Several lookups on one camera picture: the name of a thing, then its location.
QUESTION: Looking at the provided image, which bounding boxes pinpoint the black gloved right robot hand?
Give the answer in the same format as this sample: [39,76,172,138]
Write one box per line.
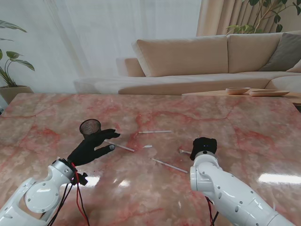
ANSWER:
[190,137,218,161]

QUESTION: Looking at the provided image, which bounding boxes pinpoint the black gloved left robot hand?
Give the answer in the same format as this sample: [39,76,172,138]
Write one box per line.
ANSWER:
[67,128,121,167]

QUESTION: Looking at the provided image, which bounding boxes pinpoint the black mesh brush holder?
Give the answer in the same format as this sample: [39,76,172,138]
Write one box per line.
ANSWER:
[79,119,102,139]

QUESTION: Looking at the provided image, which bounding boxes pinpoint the light wooden coffee table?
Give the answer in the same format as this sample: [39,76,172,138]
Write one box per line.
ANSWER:
[181,90,301,105]

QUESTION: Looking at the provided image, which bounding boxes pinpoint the light wooden bowl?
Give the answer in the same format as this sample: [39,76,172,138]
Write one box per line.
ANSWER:
[225,87,251,95]

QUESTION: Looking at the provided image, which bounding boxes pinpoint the shallow wooden tray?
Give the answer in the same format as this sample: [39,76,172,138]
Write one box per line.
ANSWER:
[249,89,290,97]

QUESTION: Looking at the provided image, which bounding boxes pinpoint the beige sectional sofa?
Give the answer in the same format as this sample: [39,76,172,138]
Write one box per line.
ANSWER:
[73,30,301,95]

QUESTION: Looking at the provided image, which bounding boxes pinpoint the beige plant pot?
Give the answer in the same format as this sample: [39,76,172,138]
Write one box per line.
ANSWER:
[0,85,34,105]

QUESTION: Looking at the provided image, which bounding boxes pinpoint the large-leaf green houseplant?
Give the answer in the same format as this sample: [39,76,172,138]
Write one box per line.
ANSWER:
[0,20,35,88]

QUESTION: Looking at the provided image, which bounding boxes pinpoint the sheer white curtain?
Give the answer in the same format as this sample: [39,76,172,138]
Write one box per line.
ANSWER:
[0,0,203,94]

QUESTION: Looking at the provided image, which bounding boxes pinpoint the grey sofa cushion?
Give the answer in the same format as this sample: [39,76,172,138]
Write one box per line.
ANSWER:
[258,32,301,72]

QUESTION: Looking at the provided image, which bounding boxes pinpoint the beige pleated curtain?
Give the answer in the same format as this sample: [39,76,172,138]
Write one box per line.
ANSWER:
[196,0,301,37]

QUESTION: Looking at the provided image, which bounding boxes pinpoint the tall branching green plant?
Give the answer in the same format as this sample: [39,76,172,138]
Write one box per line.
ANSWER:
[226,0,301,35]

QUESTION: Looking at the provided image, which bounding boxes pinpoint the red and black left arm cables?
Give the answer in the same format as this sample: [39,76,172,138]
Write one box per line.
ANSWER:
[47,162,90,226]

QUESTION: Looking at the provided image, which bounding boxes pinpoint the red and black arm cables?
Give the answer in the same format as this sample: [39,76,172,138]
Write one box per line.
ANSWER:
[47,162,90,226]
[205,196,219,226]

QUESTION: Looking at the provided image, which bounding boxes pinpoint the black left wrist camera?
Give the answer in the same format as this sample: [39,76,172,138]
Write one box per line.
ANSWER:
[71,172,89,186]

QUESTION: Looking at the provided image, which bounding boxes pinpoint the red and black right arm cables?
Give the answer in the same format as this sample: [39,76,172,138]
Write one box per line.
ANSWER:
[205,196,219,226]

